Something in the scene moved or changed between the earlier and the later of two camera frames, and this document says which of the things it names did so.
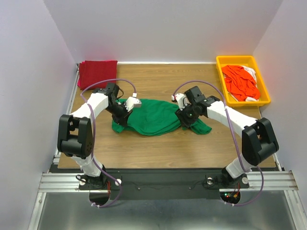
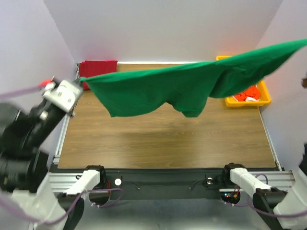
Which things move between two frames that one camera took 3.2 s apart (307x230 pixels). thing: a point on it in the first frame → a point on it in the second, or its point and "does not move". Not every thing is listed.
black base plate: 153,183 does not move
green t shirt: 154,118 → 186,89
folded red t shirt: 92,72 does not move
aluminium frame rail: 68,182 does not move
